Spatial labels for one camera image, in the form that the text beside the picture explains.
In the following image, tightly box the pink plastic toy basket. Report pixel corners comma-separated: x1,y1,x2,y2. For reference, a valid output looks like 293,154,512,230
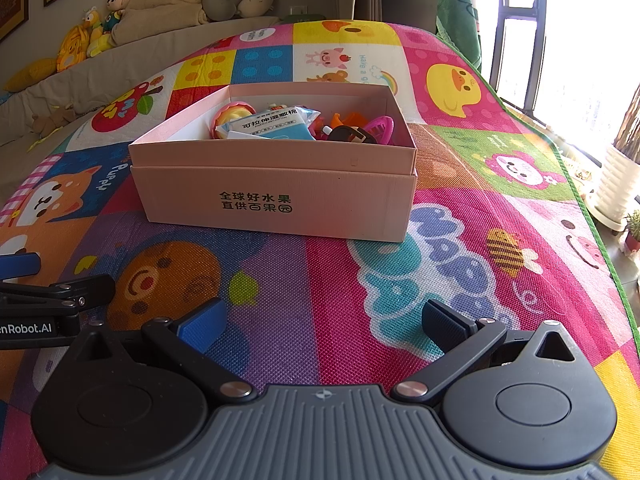
363,115,395,145

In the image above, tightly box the yellow cup with pink lid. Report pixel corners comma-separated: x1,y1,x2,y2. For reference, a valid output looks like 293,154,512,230
209,101,256,139

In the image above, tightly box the blue white cotton pad pack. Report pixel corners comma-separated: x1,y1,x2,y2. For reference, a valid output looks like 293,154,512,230
216,106,320,141

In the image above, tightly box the orange plastic toy shell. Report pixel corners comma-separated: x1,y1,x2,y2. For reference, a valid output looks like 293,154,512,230
329,112,369,129

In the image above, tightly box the small cartoon boy figurine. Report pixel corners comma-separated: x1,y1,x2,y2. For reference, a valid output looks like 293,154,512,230
322,125,378,144

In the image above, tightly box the colourful cartoon play mat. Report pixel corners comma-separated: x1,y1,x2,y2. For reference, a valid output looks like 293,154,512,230
1,21,639,479

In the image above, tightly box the small brown plush toy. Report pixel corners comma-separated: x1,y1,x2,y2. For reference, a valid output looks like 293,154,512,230
32,106,77,139

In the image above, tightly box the beige covered sofa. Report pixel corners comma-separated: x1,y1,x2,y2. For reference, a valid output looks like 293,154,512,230
1,16,279,200

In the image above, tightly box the pink cardboard box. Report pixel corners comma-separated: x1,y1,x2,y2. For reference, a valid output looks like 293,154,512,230
129,81,418,243

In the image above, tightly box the yellow banana plush pillow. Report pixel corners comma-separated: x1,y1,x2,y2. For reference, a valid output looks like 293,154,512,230
3,58,56,93

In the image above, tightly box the white ribbed plant pot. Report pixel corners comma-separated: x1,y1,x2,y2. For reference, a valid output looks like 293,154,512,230
586,145,640,232

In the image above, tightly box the yellow orange plush toy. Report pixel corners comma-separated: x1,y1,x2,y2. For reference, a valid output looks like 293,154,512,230
56,6,103,73

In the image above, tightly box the doll with yellow outfit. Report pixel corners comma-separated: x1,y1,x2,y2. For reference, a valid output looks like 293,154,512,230
85,0,130,58

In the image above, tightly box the beige folded cushion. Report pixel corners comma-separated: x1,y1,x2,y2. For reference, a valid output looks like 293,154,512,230
110,0,208,47

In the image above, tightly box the green dinosaur towel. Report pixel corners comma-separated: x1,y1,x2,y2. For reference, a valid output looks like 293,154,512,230
436,0,482,70

